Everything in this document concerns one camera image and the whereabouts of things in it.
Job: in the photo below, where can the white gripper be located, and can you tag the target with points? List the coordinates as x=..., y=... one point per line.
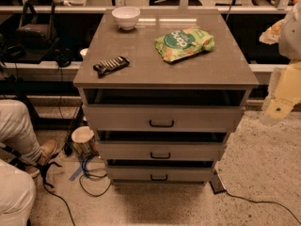
x=291, y=40

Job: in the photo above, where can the grey top drawer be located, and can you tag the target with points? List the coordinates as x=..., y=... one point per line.
x=164, y=118

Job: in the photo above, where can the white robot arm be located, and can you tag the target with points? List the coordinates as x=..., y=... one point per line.
x=287, y=34

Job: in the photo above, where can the grey drawer cabinet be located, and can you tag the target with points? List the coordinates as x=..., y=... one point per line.
x=221, y=77

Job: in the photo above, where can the grey bottom drawer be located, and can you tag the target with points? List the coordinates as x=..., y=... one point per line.
x=159, y=170

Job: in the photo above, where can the black floor power box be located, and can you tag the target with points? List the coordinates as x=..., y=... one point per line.
x=216, y=184

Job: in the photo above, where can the green snack bag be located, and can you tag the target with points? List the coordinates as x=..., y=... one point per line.
x=183, y=43

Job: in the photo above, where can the white ceramic bowl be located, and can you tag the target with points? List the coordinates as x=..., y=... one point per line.
x=126, y=18

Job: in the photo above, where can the black candy bar wrapper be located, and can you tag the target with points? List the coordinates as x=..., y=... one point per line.
x=110, y=65

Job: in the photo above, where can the small white cup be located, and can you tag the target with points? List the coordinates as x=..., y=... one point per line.
x=83, y=53

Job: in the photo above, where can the tan shoe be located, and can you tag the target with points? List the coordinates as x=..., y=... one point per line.
x=41, y=154

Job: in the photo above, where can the black bag on shelf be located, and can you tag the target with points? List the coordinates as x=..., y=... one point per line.
x=31, y=32

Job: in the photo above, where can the person's leg in light trousers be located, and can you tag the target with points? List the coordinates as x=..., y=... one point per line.
x=16, y=129

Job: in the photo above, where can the person's near knee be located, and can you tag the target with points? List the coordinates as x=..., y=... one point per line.
x=17, y=195

